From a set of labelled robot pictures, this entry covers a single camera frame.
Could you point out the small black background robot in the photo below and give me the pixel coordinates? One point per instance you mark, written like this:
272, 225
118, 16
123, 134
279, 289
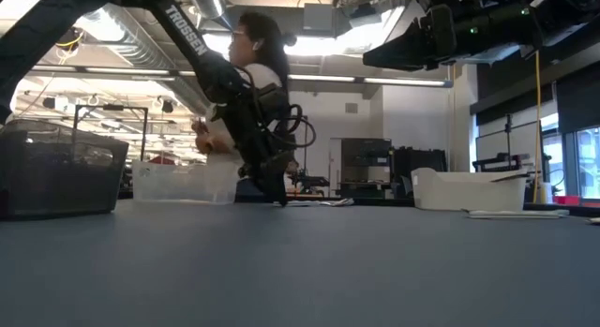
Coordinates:
309, 182

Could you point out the black tripod stand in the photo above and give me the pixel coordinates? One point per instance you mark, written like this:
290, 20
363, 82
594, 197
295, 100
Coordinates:
508, 139

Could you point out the red box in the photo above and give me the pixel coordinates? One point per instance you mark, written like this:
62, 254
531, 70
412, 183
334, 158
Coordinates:
574, 200

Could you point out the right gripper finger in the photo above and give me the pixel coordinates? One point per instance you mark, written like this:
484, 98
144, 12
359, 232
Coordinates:
398, 53

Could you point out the grey ceiling box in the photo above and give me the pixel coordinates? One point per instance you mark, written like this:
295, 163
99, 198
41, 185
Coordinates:
319, 17

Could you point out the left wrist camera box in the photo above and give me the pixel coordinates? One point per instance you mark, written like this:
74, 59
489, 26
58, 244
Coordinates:
274, 102

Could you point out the white plastic bin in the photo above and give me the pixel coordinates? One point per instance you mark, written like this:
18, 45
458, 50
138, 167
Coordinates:
469, 193

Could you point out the black aluminium table frame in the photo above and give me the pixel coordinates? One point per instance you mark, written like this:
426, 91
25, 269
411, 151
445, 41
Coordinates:
384, 201

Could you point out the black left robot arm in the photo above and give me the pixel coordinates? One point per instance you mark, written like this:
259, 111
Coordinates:
187, 32

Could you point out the silver ventilation duct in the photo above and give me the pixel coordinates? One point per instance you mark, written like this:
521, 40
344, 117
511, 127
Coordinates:
140, 46

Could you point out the long ceiling light bar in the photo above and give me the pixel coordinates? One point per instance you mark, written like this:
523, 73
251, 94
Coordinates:
328, 78

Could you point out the black gantry frame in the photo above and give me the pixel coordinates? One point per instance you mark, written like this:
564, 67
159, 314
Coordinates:
110, 108

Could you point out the clear plastic bin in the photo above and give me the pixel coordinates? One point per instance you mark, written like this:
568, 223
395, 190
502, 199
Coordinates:
183, 186

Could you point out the dark grey plastic bin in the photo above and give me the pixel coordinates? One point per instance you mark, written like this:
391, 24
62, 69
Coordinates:
56, 186

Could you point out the white board panel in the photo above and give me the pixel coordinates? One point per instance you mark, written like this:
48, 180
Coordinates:
492, 149

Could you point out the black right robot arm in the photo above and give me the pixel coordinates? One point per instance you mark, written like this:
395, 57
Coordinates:
506, 22

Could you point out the person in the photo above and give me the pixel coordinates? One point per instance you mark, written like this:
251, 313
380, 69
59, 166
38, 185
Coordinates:
244, 46

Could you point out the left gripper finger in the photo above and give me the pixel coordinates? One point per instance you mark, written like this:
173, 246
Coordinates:
281, 182
264, 182

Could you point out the black shelf cabinet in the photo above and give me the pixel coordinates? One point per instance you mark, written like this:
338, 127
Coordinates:
365, 167

